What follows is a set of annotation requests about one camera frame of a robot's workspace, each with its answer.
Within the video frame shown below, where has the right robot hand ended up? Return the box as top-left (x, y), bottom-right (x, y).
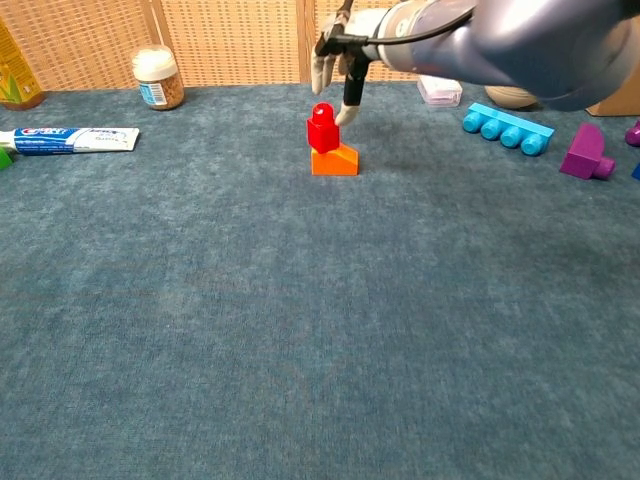
top-left (310, 0), bottom-right (387, 127)

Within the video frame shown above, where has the small red building block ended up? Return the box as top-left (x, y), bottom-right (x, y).
top-left (306, 101), bottom-right (342, 155)

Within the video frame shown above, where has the clear plastic box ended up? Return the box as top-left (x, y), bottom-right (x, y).
top-left (417, 74), bottom-right (464, 108)

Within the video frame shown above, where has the woven folding screen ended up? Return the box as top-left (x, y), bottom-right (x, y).
top-left (0, 0), bottom-right (431, 92)

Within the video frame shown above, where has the orange sloped building block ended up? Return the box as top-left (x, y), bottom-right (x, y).
top-left (310, 141), bottom-right (361, 178)

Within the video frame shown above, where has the beige bowl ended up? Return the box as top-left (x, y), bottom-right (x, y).
top-left (483, 85), bottom-right (540, 111)

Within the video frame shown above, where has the light blue long block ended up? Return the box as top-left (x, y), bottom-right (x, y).
top-left (461, 101), bottom-right (556, 158)

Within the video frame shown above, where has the white-lidded jar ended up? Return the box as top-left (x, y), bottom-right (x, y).
top-left (130, 44), bottom-right (186, 112)

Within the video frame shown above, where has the purple sloped block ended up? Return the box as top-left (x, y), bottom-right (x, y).
top-left (558, 122), bottom-right (617, 182)

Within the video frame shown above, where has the cardboard box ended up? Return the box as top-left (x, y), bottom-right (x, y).
top-left (584, 63), bottom-right (640, 118)

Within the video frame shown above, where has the blue table carpet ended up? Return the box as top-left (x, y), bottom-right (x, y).
top-left (0, 79), bottom-right (640, 480)

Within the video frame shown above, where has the toothpaste tube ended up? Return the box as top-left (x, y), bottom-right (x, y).
top-left (0, 125), bottom-right (142, 157)

